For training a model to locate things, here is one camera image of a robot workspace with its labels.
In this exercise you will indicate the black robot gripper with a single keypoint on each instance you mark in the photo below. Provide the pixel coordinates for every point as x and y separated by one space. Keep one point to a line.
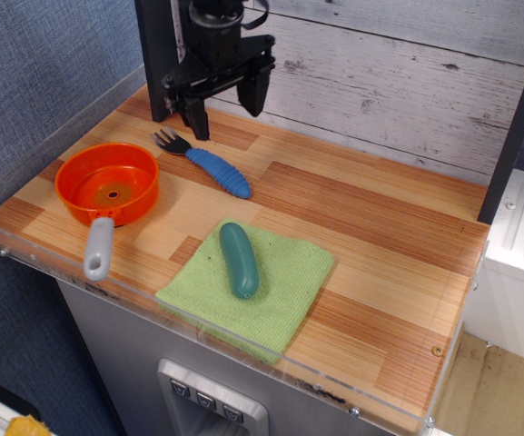
216 59

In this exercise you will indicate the blue handled metal fork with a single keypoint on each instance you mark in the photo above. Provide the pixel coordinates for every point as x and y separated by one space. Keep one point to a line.
227 176

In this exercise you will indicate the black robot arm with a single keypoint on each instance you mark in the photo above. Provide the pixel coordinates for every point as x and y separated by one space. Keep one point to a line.
218 13

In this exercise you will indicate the yellow object at corner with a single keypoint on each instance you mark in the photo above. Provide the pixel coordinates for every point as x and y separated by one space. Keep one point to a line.
26 426

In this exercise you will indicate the green toy cucumber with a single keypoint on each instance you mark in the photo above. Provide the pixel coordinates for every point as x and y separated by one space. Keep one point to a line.
240 261

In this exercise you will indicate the green cloth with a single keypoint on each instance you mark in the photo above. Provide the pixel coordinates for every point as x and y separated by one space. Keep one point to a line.
292 271

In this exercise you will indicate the silver control panel with buttons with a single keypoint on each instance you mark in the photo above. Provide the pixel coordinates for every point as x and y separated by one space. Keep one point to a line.
201 406

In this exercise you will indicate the orange toy pan grey handle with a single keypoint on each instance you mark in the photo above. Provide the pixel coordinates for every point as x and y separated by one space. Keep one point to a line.
106 186

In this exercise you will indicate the clear acrylic guard rail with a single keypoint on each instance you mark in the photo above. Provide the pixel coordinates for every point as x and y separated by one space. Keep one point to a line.
371 352

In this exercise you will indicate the black vertical post right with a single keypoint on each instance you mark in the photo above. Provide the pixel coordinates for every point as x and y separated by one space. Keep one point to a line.
505 164

